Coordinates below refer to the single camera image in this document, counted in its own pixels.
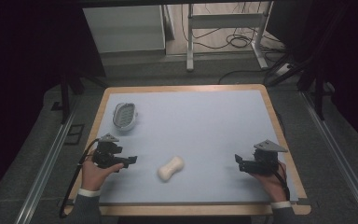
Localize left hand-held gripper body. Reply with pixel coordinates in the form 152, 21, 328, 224
91, 133, 129, 170

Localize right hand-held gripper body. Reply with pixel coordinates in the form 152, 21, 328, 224
238, 139, 289, 175

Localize white soap bar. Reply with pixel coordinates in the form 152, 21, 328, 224
157, 155, 186, 183

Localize grey mesh bowl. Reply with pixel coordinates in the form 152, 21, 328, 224
112, 102, 138, 132

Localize person's left hand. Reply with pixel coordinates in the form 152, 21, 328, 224
80, 154, 125, 191

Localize person's right hand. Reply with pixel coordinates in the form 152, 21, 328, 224
250, 161, 288, 203

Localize light blue table mat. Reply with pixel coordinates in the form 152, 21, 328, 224
96, 89, 300, 204

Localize black metal stand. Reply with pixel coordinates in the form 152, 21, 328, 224
59, 72, 109, 125
268, 3, 349, 121

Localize white cabinet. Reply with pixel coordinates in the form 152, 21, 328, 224
82, 4, 167, 54

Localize white metal stand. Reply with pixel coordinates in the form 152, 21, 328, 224
186, 1, 275, 73

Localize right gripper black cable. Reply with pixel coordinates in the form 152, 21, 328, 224
271, 161, 291, 202

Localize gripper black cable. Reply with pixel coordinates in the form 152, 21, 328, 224
58, 138, 101, 219
271, 161, 291, 202

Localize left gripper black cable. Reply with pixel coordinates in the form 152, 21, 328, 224
58, 138, 101, 219

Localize black floor cables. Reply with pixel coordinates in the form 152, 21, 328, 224
180, 2, 288, 86

